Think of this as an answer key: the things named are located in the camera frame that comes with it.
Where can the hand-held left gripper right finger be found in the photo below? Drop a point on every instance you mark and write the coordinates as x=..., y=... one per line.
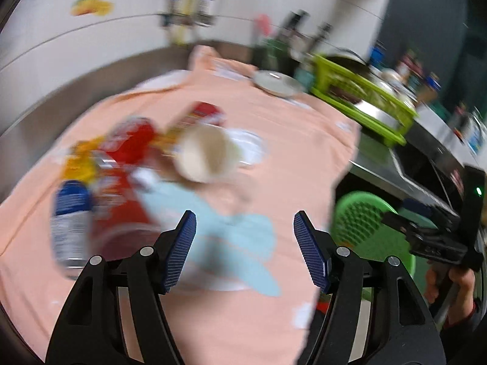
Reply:
x=310, y=251

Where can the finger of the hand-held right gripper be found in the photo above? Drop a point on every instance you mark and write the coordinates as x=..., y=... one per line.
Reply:
x=422, y=207
x=403, y=224

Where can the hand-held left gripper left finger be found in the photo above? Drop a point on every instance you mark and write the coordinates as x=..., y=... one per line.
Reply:
x=180, y=251

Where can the green perforated plastic basket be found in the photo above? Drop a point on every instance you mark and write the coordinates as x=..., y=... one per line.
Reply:
x=361, y=216

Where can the red cylindrical container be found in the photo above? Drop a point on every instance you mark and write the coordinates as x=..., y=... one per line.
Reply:
x=118, y=205

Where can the white paper cup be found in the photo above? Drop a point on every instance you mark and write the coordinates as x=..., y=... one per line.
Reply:
x=205, y=152

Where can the blue and white can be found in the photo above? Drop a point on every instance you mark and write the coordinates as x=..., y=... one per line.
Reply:
x=70, y=216

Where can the red cola can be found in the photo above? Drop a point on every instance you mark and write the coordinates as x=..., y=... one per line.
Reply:
x=133, y=140

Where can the yellow plastic wrapper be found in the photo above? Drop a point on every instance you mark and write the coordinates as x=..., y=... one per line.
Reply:
x=80, y=163

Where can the red drink carton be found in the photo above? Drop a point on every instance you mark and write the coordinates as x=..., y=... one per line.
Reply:
x=205, y=112

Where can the person's right forearm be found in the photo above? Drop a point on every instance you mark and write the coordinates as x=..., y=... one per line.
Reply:
x=466, y=323

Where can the person's right hand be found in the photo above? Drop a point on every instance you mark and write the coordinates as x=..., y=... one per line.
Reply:
x=462, y=285

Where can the stainless steel sink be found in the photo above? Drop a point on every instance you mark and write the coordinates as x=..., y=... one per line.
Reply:
x=426, y=163

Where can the red plastic tray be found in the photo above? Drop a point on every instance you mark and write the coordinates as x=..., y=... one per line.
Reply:
x=323, y=306

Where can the pink printed towel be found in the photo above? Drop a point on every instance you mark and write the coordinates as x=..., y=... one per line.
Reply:
x=285, y=140

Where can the green dish rack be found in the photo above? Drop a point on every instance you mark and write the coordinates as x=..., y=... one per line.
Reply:
x=365, y=106

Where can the dark frying pan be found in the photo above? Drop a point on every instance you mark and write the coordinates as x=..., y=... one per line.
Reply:
x=348, y=57

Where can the white saucer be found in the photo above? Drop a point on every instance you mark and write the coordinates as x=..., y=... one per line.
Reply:
x=276, y=83

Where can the green glass jar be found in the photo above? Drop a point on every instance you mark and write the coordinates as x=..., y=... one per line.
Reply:
x=274, y=55

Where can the pink bottle brush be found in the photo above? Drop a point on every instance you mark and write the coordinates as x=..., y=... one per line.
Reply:
x=263, y=26

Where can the steel water pipe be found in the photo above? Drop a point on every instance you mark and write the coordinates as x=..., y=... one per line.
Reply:
x=205, y=5
x=174, y=5

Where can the fruit wall sticker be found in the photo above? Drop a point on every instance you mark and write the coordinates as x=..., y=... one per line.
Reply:
x=91, y=5

